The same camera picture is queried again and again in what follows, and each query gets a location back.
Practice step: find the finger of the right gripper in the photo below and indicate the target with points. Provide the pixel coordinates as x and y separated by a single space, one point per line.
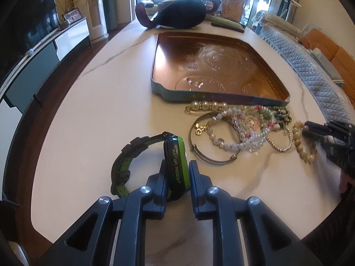
317 132

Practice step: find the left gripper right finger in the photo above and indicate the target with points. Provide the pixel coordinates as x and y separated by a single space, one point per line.
245 232

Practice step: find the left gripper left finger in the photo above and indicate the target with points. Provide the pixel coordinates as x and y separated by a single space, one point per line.
112 232

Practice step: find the green black smart watch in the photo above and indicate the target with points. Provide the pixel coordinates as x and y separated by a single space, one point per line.
174 160

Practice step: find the pearl brooch pin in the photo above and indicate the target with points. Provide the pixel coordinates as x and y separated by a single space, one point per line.
200 107

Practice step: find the orange cushion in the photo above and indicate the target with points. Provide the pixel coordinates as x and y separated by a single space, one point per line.
337 56

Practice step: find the quilted sofa with cover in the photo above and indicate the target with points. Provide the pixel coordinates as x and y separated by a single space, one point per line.
283 37

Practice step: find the copper metal tray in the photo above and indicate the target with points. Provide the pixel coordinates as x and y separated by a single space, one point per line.
192 66

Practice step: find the black remote control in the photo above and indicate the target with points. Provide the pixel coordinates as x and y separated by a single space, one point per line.
232 28

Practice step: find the pink paper gift bag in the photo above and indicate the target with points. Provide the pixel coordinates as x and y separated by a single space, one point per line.
232 9

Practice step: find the white grey tv cabinet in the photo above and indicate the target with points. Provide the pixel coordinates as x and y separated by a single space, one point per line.
22 84

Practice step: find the white stick on cabinet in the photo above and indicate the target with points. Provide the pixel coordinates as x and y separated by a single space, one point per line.
43 41

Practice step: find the small framed photo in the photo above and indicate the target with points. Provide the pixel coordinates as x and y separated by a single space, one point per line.
73 16

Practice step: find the flat screen television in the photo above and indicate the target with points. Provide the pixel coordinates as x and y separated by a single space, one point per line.
28 23

